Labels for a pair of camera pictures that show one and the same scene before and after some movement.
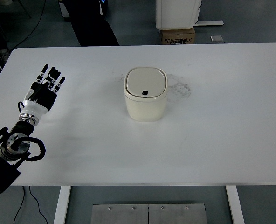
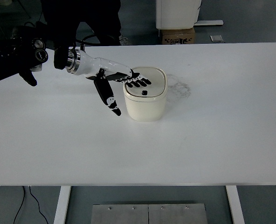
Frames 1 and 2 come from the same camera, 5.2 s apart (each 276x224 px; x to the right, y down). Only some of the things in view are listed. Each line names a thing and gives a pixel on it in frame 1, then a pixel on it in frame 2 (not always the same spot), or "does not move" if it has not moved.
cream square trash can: x=145 y=89 does not move
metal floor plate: x=164 y=213 does not move
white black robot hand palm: x=42 y=99 to x=79 y=62
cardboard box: x=181 y=36 does not move
